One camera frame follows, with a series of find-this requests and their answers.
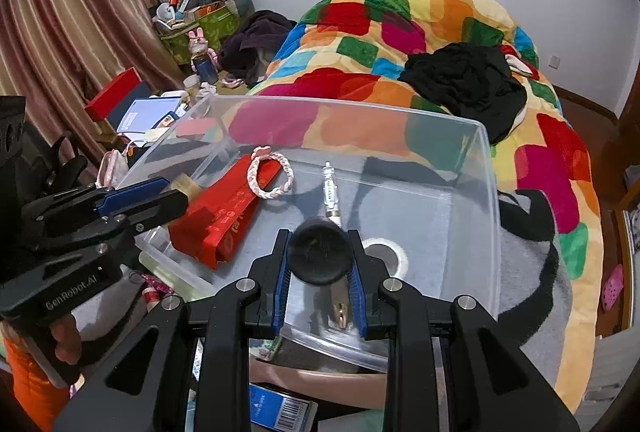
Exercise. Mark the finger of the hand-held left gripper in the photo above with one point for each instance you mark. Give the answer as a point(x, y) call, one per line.
point(132, 194)
point(155, 209)

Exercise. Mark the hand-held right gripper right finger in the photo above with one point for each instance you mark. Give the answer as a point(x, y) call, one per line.
point(356, 287)

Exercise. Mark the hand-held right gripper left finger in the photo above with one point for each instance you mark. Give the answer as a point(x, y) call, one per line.
point(281, 284)

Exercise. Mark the black round case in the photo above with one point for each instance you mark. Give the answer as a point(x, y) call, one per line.
point(319, 252)

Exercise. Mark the clear plastic storage box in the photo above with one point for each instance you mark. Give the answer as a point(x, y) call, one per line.
point(425, 212)

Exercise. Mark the person's left forearm orange sleeve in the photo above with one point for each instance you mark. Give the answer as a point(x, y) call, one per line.
point(30, 377)

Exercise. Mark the person's left hand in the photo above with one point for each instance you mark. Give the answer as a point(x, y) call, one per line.
point(66, 337)

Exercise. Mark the pink pouch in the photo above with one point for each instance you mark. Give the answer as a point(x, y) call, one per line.
point(112, 169)

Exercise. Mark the small gold metal item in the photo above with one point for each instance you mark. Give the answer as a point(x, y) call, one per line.
point(340, 314)

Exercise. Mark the red paper packet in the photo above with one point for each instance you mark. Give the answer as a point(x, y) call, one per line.
point(220, 222)

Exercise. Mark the blue white box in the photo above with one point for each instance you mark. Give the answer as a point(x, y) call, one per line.
point(145, 114)

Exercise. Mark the white pen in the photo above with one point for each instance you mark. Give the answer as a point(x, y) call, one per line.
point(329, 192)

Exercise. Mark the red flat box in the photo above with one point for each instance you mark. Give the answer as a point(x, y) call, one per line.
point(112, 94)

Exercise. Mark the blue barcode box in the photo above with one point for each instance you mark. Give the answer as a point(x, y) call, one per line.
point(280, 407)

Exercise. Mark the dark blue bottle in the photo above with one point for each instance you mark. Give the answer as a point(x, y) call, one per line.
point(205, 69)

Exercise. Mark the pink bunny toy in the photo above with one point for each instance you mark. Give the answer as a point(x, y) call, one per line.
point(198, 41)

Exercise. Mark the green patterned box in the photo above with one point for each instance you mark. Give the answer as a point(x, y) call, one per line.
point(215, 24)

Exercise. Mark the striped pink curtain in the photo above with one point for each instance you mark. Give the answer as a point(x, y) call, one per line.
point(65, 11)

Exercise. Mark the dark purple clothes pile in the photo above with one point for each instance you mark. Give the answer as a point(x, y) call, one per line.
point(255, 41)

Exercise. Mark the black clothes pile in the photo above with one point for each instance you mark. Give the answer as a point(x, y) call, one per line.
point(465, 76)

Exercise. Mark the colourful patchwork blanket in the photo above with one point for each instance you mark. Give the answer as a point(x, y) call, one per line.
point(350, 36)

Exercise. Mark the pink slipper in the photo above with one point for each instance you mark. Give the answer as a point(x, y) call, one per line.
point(612, 289)

